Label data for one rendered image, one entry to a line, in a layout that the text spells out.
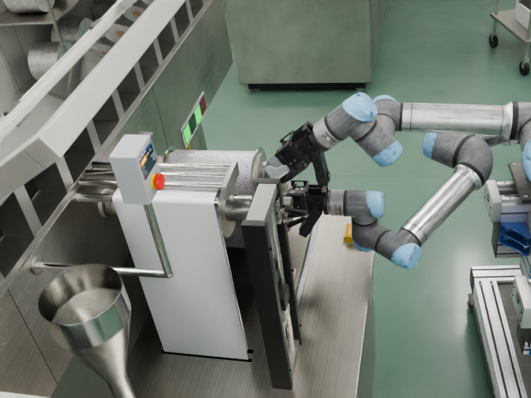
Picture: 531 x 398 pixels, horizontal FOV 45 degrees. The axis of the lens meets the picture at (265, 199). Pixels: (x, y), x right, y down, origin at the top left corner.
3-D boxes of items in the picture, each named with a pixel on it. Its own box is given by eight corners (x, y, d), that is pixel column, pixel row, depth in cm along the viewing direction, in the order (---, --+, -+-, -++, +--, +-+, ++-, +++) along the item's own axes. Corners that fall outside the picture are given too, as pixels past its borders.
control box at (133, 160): (159, 206, 109) (144, 157, 103) (123, 204, 111) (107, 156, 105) (172, 182, 115) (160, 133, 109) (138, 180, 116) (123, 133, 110)
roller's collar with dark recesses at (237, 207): (252, 227, 150) (248, 206, 146) (227, 227, 151) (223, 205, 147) (258, 210, 155) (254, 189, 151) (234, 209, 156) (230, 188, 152)
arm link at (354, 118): (379, 124, 151) (355, 99, 149) (345, 148, 158) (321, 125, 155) (382, 107, 157) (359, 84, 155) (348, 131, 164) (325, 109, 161)
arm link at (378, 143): (406, 133, 164) (378, 104, 161) (404, 159, 156) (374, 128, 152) (382, 149, 169) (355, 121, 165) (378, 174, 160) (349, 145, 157)
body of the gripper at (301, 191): (288, 178, 187) (329, 180, 184) (291, 202, 192) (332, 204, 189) (284, 195, 181) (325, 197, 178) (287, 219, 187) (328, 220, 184)
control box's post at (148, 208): (171, 277, 124) (146, 195, 112) (163, 276, 125) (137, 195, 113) (174, 272, 126) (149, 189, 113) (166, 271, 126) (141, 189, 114)
